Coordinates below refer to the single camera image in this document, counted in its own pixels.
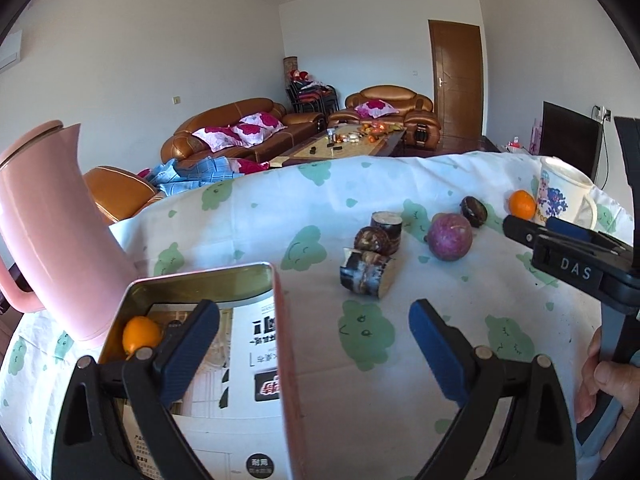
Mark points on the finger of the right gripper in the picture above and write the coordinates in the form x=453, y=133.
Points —
x=599, y=239
x=561, y=256

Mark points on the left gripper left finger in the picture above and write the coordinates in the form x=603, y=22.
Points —
x=91, y=442

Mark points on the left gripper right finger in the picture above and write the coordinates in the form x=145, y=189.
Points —
x=536, y=441

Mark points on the orange tangerine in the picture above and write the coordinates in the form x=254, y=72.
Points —
x=522, y=205

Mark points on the large orange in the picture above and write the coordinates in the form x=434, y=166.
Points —
x=140, y=332

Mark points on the dark brown passion fruit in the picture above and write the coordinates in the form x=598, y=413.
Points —
x=474, y=211

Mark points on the purple passion fruit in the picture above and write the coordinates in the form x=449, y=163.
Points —
x=449, y=237

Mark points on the sugarcane piece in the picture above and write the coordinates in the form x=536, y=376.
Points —
x=367, y=273
x=391, y=224

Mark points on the dark round chestnut fruit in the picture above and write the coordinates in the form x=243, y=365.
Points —
x=372, y=239

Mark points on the person's right hand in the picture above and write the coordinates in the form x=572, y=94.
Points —
x=618, y=380

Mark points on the white mug with lid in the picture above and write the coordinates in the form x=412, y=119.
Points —
x=564, y=192

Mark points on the black flat television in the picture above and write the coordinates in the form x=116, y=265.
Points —
x=572, y=137

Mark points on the pink electric kettle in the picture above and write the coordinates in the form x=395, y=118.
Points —
x=75, y=268

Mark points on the brown leather armchair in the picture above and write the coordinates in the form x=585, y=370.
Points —
x=393, y=105

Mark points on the white cloud-print tablecloth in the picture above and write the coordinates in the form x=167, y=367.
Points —
x=315, y=268

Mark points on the brown wooden door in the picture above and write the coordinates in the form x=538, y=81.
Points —
x=458, y=69

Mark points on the fruit pile on coffee table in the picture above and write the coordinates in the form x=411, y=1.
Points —
x=372, y=129

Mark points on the pink cushion on armchair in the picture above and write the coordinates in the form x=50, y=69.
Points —
x=376, y=108

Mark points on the wooden coffee table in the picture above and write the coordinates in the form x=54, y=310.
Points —
x=343, y=142

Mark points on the blue plaid blanket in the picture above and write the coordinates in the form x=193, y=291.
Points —
x=171, y=179

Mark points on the stacked dark chairs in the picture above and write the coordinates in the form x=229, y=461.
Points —
x=311, y=96

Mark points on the pink floral cushion left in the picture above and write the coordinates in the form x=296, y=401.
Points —
x=219, y=138

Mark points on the pink floral cushion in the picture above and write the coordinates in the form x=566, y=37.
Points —
x=254, y=129
x=219, y=138

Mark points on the long brown leather sofa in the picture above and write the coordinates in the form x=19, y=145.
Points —
x=188, y=149

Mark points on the pink floral cushion right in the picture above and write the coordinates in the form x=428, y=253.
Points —
x=254, y=129

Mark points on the wall power socket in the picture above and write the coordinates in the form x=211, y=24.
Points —
x=602, y=114

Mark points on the white wall air conditioner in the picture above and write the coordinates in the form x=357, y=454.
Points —
x=10, y=50

